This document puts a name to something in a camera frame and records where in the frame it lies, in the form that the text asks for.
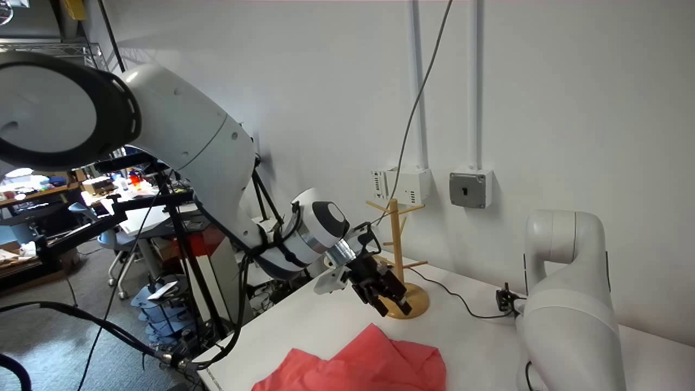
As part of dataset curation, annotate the gray office chair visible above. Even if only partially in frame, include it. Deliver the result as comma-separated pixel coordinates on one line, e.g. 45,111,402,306
105,205,165,303

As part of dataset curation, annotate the gray hanging wall cable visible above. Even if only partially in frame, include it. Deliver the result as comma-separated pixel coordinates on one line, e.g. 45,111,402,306
350,0,455,250

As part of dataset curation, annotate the white wall conduit pipe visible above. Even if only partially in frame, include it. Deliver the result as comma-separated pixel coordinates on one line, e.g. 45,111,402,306
407,0,430,171
470,0,487,175

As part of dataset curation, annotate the coral red cloth shirt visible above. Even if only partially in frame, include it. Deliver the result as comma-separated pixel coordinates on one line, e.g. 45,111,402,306
249,322,450,391

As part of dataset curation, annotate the gray junction box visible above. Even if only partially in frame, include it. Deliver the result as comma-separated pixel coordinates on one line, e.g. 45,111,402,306
448,167,495,212

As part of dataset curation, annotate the plain white wall box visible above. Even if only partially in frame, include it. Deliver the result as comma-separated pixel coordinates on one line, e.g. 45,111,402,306
394,167,434,207

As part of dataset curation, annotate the wooden mug tree stand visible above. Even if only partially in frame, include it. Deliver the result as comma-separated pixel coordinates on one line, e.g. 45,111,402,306
364,197,432,322

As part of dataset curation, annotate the blue plastic crate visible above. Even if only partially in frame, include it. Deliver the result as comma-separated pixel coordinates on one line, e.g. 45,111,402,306
130,281,186,343

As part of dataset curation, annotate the small black clip device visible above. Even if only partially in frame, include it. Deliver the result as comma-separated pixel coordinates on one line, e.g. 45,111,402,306
495,281,525,319

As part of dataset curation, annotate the black slanted pole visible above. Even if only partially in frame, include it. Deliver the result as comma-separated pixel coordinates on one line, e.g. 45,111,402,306
96,0,125,71

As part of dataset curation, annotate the yellow shelf object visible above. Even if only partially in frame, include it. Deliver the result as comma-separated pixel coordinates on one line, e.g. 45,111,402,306
59,0,91,25

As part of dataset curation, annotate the cluttered wooden workbench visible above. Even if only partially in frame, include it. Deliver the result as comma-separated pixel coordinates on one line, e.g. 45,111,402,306
0,161,159,292

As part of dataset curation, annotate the thick black floor hose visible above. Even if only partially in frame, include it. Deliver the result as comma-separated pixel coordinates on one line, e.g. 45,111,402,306
0,301,183,365

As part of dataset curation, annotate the white outlet box black print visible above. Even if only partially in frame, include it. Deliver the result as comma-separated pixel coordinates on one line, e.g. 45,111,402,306
369,167,402,208

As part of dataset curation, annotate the thin black table cable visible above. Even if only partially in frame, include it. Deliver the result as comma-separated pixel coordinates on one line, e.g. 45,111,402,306
403,265,506,322

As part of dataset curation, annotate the black robot stand frame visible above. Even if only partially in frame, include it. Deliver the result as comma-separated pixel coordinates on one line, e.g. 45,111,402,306
148,161,246,350

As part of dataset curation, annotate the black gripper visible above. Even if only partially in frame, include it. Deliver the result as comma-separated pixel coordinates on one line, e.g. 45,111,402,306
345,241,414,319

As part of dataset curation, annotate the white cabinet panel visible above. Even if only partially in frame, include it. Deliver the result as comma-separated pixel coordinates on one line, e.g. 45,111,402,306
190,246,246,322

